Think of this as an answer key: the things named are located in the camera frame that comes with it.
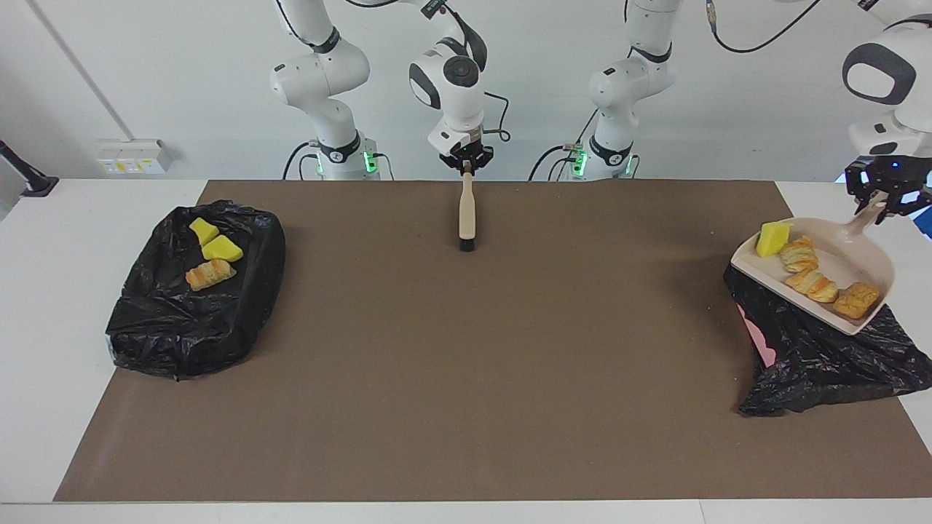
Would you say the beige hand brush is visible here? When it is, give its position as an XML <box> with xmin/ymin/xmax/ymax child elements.
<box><xmin>457</xmin><ymin>170</ymin><xmax>477</xmax><ymax>253</ymax></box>

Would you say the beige plastic dustpan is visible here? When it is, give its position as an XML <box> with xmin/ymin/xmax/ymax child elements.
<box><xmin>730</xmin><ymin>193</ymin><xmax>895</xmax><ymax>336</ymax></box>

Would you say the pale flaky toy pastry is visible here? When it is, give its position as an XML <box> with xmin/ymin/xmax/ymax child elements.
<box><xmin>779</xmin><ymin>237</ymin><xmax>819</xmax><ymax>274</ymax></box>

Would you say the notched yellow sponge piece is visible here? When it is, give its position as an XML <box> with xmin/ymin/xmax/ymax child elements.
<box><xmin>755</xmin><ymin>221</ymin><xmax>792</xmax><ymax>259</ymax></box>

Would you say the striped toy croissant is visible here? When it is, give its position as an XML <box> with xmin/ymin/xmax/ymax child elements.
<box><xmin>185</xmin><ymin>259</ymin><xmax>237</xmax><ymax>292</ymax></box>
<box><xmin>785</xmin><ymin>269</ymin><xmax>840</xmax><ymax>304</ymax></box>

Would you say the brown toy bread roll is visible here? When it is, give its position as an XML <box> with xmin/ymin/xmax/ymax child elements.
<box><xmin>832</xmin><ymin>282</ymin><xmax>881</xmax><ymax>320</ymax></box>

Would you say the large yellow sponge piece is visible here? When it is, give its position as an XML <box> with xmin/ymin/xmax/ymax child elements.
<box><xmin>201</xmin><ymin>234</ymin><xmax>245</xmax><ymax>263</ymax></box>

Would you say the black bagged bin pink side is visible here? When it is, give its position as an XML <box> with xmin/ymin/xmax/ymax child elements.
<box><xmin>723</xmin><ymin>262</ymin><xmax>932</xmax><ymax>418</ymax></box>

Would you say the brown table mat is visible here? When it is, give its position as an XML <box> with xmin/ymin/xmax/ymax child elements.
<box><xmin>52</xmin><ymin>179</ymin><xmax>932</xmax><ymax>503</ymax></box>

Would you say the black clamp stand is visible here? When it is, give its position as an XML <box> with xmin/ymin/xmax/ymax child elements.
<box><xmin>0</xmin><ymin>140</ymin><xmax>60</xmax><ymax>198</ymax></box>

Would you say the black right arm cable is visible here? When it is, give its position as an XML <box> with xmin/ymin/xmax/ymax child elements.
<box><xmin>419</xmin><ymin>0</ymin><xmax>513</xmax><ymax>143</ymax></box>

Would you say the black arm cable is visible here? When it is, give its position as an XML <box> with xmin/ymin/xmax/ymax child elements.
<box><xmin>419</xmin><ymin>0</ymin><xmax>513</xmax><ymax>143</ymax></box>
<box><xmin>703</xmin><ymin>0</ymin><xmax>831</xmax><ymax>55</ymax></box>

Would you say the black base cable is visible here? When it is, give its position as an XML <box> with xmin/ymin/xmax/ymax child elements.
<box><xmin>528</xmin><ymin>142</ymin><xmax>583</xmax><ymax>181</ymax></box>
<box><xmin>283</xmin><ymin>140</ymin><xmax>321</xmax><ymax>181</ymax></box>

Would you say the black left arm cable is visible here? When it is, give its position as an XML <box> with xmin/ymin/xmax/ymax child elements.
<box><xmin>703</xmin><ymin>0</ymin><xmax>831</xmax><ymax>55</ymax></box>

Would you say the white wall socket box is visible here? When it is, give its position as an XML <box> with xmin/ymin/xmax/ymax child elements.
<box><xmin>95</xmin><ymin>138</ymin><xmax>175</xmax><ymax>176</ymax></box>

